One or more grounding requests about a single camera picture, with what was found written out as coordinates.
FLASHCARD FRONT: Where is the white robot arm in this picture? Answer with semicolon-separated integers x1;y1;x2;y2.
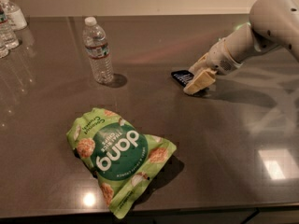
184;0;299;95

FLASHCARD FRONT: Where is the clear bottle at far left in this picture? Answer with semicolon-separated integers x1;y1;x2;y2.
0;37;8;58

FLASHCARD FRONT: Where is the water bottle at left edge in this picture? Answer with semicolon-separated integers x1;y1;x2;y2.
0;8;20;49

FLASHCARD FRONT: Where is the white pump sanitizer bottle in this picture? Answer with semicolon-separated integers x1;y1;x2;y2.
0;0;27;31

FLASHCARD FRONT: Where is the dark blue rxbar wrapper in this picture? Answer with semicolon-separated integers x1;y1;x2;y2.
171;70;194;87

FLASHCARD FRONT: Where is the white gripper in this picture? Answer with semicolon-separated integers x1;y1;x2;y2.
183;38;241;95

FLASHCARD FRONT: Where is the green dang chips bag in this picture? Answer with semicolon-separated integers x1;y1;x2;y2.
66;108;177;219

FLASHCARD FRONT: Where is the clear plastic water bottle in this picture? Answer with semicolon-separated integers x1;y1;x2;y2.
82;17;114;84

